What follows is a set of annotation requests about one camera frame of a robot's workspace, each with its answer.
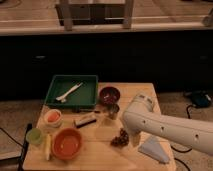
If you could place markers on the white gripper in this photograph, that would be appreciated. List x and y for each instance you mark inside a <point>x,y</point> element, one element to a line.
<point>134,139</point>

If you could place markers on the dark red grape bunch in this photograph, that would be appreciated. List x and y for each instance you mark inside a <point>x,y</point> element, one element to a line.
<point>121,140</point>

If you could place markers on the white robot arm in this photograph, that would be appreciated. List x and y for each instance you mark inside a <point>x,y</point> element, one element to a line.
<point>139,116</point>

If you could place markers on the dark maroon bowl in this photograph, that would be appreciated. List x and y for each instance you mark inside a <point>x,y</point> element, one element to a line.
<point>109,95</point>

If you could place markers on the orange red bowl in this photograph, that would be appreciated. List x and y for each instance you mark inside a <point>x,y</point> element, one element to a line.
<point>67,144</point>

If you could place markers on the white bowl with orange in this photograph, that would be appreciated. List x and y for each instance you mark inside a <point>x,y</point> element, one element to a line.
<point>53,118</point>

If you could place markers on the light blue folded cloth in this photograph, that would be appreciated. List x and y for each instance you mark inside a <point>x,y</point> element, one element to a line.
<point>152,148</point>

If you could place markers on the small metal cup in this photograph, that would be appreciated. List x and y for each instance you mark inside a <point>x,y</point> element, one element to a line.
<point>113,111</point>

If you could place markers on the black pen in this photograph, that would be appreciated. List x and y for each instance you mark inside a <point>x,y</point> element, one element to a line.
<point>85,110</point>

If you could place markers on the wooden black brush block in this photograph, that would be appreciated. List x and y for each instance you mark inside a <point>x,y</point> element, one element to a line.
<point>85,121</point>

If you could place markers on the green plastic tray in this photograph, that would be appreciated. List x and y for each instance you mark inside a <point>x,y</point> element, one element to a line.
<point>84,97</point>

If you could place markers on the white plastic fork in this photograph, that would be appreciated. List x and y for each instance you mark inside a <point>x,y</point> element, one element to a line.
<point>62,98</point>

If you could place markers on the yellow banana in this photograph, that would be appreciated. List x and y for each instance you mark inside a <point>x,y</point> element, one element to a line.
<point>48,147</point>

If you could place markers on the light green cup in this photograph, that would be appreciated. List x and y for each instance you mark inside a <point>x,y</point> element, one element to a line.
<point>34,136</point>

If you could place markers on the wooden stool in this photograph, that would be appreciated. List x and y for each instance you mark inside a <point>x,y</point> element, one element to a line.
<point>71,13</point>

